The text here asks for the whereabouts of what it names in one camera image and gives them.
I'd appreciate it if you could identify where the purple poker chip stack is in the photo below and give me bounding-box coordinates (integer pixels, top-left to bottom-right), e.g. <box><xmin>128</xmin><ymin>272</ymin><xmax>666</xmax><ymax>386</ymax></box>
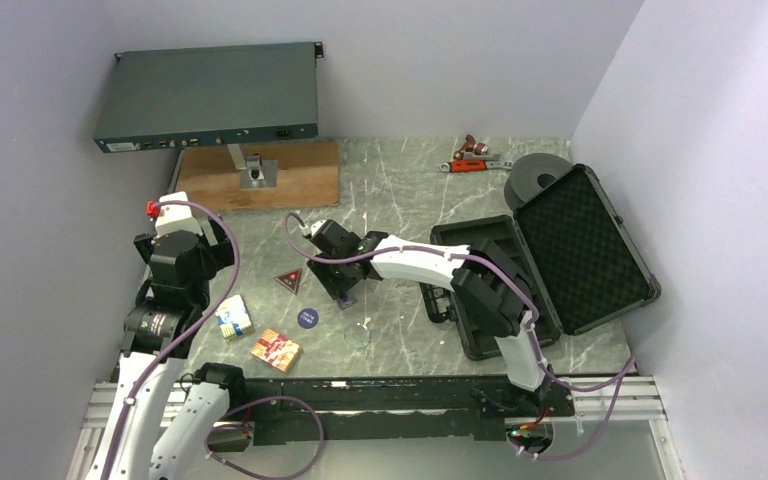
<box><xmin>335</xmin><ymin>295</ymin><xmax>356</xmax><ymax>310</ymax></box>

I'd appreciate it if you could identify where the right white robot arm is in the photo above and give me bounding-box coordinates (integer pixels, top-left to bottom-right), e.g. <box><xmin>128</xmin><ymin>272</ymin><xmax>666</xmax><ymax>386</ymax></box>
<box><xmin>303</xmin><ymin>220</ymin><xmax>550</xmax><ymax>415</ymax></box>

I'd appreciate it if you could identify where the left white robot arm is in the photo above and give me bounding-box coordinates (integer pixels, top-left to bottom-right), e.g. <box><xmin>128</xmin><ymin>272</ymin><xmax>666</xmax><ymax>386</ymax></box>
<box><xmin>86</xmin><ymin>206</ymin><xmax>248</xmax><ymax>479</ymax></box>

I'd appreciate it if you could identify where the black poker set case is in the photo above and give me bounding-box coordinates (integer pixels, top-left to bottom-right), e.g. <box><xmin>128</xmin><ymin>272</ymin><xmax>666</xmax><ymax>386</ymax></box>
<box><xmin>430</xmin><ymin>164</ymin><xmax>661</xmax><ymax>348</ymax></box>

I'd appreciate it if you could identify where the red triangular dealer button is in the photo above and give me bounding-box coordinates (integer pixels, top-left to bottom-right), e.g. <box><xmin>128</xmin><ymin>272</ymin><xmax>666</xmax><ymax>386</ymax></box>
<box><xmin>275</xmin><ymin>268</ymin><xmax>304</xmax><ymax>295</ymax></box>

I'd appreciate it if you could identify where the blue round dealer button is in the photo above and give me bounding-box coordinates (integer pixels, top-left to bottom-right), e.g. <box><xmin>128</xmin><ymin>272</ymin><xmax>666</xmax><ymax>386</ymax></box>
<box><xmin>297</xmin><ymin>308</ymin><xmax>319</xmax><ymax>329</ymax></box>

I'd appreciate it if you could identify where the clear round dealer button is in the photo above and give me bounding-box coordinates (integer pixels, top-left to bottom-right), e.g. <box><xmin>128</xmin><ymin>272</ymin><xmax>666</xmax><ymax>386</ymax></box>
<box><xmin>344</xmin><ymin>323</ymin><xmax>371</xmax><ymax>350</ymax></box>

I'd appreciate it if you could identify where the wooden base board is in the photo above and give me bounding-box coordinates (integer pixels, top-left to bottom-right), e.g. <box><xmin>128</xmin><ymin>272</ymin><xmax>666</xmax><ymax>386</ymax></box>
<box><xmin>173</xmin><ymin>140</ymin><xmax>340</xmax><ymax>212</ymax></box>

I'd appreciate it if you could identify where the blue playing card box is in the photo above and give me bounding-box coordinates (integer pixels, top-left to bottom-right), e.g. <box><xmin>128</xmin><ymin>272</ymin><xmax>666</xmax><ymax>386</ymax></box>
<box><xmin>215</xmin><ymin>294</ymin><xmax>254</xmax><ymax>340</ymax></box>

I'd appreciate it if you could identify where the dark green rack device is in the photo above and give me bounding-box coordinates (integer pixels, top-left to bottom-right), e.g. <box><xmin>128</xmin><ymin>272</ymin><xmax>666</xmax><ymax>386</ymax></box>
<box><xmin>93</xmin><ymin>41</ymin><xmax>324</xmax><ymax>153</ymax></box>

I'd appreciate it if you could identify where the grey filament spool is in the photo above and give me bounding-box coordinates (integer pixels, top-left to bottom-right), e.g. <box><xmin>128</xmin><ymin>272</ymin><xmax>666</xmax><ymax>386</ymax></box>
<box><xmin>503</xmin><ymin>153</ymin><xmax>572</xmax><ymax>210</ymax></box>

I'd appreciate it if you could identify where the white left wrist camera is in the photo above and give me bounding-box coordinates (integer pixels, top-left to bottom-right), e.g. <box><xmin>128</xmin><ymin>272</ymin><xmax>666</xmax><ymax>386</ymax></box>
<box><xmin>146</xmin><ymin>191</ymin><xmax>204</xmax><ymax>238</ymax></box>

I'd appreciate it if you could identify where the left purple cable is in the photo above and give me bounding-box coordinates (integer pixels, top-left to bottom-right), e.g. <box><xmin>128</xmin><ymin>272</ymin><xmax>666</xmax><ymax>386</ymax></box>
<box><xmin>95</xmin><ymin>200</ymin><xmax>326</xmax><ymax>480</ymax></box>

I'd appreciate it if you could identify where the purple cable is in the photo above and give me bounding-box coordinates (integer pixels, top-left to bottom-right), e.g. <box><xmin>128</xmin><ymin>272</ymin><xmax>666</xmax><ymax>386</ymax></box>
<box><xmin>282</xmin><ymin>212</ymin><xmax>638</xmax><ymax>464</ymax></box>
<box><xmin>95</xmin><ymin>200</ymin><xmax>326</xmax><ymax>480</ymax></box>

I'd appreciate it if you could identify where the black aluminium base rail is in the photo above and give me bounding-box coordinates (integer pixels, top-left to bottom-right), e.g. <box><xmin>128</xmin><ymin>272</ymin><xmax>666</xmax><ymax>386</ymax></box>
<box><xmin>226</xmin><ymin>375</ymin><xmax>666</xmax><ymax>445</ymax></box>

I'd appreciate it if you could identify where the brown hose nozzle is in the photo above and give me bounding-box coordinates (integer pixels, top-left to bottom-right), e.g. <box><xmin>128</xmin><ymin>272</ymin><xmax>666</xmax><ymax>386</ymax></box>
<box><xmin>453</xmin><ymin>135</ymin><xmax>489</xmax><ymax>160</ymax></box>

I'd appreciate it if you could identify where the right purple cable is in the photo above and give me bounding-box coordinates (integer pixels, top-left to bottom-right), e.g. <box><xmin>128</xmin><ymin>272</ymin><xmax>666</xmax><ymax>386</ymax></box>
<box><xmin>282</xmin><ymin>212</ymin><xmax>638</xmax><ymax>464</ymax></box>

